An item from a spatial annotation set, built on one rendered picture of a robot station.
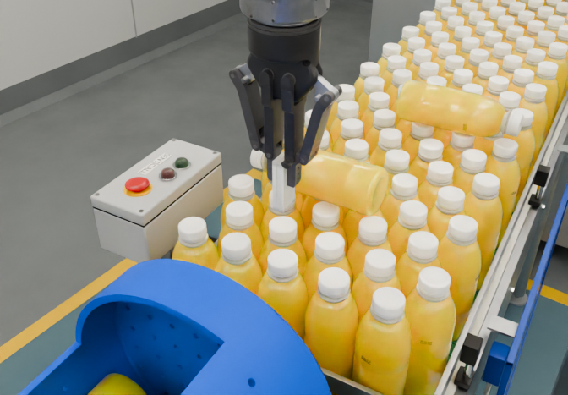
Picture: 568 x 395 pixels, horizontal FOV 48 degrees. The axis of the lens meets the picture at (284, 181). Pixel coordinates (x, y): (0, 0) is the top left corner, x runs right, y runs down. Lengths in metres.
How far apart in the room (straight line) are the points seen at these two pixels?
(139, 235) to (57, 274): 1.66
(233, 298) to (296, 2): 0.28
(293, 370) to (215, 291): 0.10
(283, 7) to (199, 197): 0.49
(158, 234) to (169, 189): 0.07
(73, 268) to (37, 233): 0.31
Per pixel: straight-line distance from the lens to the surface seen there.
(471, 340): 0.92
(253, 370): 0.56
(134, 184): 0.96
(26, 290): 2.56
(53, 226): 2.84
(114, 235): 0.99
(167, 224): 0.97
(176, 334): 0.70
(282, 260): 0.81
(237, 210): 0.90
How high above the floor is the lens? 1.63
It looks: 34 degrees down
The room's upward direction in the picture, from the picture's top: straight up
